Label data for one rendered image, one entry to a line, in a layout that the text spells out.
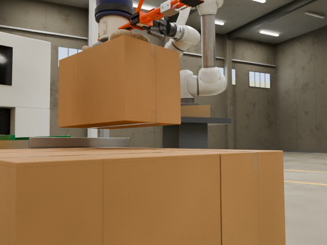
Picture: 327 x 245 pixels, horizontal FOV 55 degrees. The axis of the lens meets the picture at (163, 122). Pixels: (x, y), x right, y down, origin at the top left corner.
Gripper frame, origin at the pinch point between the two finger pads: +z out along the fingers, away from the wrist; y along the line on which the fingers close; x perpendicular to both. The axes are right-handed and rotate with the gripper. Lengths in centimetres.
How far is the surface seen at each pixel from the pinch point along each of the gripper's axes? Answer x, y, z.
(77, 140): 62, 61, 4
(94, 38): 344, -116, -163
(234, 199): -63, 81, 12
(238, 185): -63, 77, 9
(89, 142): 62, 62, -4
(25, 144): 70, 64, 33
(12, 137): 136, 58, 22
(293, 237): -33, 120, -89
